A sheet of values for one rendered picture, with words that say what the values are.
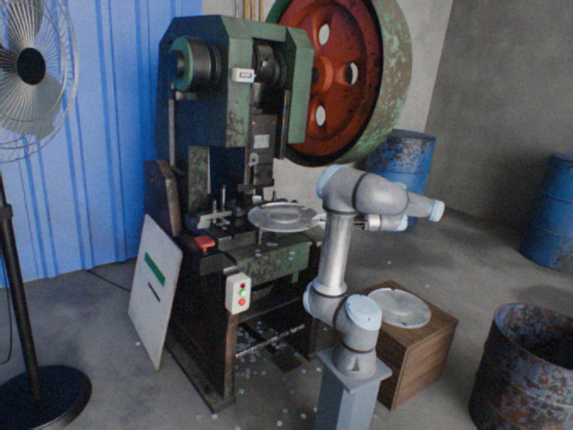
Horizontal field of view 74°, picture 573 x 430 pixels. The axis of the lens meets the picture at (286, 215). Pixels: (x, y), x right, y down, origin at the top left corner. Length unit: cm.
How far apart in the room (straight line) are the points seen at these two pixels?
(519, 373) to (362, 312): 73
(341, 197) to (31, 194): 191
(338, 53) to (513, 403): 156
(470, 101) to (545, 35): 83
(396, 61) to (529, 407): 138
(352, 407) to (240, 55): 123
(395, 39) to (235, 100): 63
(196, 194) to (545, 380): 154
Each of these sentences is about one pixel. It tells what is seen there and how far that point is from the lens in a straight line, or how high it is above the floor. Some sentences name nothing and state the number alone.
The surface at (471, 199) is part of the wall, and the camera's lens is 472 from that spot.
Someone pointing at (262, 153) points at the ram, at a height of 102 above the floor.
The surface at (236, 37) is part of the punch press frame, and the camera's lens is 143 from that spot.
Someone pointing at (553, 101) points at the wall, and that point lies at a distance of 441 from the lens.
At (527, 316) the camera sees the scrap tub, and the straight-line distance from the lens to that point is 207.
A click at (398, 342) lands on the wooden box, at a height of 35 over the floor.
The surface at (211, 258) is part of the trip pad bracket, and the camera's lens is 141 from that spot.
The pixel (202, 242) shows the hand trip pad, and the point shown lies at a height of 76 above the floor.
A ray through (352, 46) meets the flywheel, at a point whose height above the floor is 146.
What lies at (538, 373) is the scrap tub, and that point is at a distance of 174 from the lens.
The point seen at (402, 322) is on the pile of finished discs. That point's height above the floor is 35.
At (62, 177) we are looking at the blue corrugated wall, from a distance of 259.
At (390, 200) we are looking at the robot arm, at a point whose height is 104.
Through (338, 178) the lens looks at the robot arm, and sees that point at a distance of 113.
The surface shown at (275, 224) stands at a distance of 147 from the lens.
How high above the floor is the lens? 136
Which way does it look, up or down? 21 degrees down
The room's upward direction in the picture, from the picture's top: 6 degrees clockwise
